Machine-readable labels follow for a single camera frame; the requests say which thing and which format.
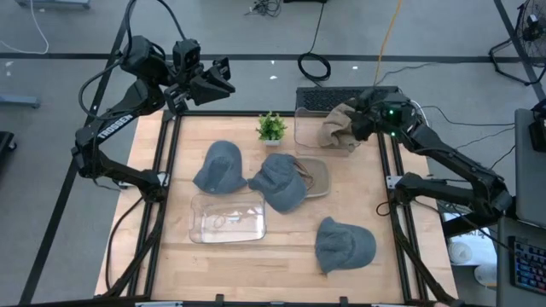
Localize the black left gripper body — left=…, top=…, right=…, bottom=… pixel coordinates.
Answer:
left=163, top=72, right=202, bottom=116

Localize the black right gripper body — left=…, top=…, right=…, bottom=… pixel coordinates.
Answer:
left=352, top=87, right=387, bottom=138

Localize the grey cap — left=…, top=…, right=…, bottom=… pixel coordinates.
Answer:
left=192, top=140, right=248, bottom=196
left=314, top=216, right=378, bottom=275
left=247, top=153, right=309, bottom=214

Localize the black mesh computer case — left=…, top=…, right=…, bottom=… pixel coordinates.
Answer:
left=295, top=85, right=406, bottom=114

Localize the clear plastic bin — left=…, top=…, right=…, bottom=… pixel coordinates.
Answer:
left=189, top=191, right=268, bottom=245
left=293, top=107, right=363, bottom=157

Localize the small green potted plant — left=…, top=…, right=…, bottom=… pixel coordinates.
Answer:
left=255, top=111, right=288, bottom=148

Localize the black floor beam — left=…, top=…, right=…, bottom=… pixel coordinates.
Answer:
left=443, top=208, right=500, bottom=238

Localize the grey cart base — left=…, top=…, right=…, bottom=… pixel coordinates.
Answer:
left=15, top=0, right=92, bottom=10

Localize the white round object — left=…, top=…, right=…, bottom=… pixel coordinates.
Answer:
left=473, top=263, right=498, bottom=287
left=447, top=240, right=474, bottom=265

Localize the grey floor bar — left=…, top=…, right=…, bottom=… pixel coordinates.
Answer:
left=0, top=93, right=43, bottom=110

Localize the black desk device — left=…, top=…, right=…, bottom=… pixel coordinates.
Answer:
left=528, top=100, right=546, bottom=154

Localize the grey desk top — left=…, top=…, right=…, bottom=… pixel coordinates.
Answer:
left=514, top=108, right=546, bottom=229

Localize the black floor fan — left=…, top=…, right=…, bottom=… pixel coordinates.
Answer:
left=488, top=0, right=546, bottom=86

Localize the black floor object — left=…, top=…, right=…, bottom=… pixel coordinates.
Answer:
left=0, top=130, right=18, bottom=163

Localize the grey desk with keyboard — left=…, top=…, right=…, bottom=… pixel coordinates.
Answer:
left=497, top=216, right=546, bottom=307

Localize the backlit black keyboard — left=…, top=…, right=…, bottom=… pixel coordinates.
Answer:
left=509, top=236, right=546, bottom=295

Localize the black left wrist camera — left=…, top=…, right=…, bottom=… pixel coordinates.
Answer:
left=171, top=38, right=202, bottom=73

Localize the white cable loop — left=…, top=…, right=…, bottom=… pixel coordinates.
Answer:
left=407, top=100, right=432, bottom=138

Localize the coiled black cable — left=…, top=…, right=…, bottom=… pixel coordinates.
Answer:
left=297, top=0, right=333, bottom=83

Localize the yellow cable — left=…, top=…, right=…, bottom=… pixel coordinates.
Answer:
left=373, top=0, right=404, bottom=86

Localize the black cable bundle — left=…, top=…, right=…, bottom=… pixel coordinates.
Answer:
left=245, top=0, right=282, bottom=18

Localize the white floor cable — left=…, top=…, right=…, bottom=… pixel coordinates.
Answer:
left=0, top=0, right=50, bottom=55

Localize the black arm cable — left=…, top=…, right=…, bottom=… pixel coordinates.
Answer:
left=104, top=195, right=146, bottom=291

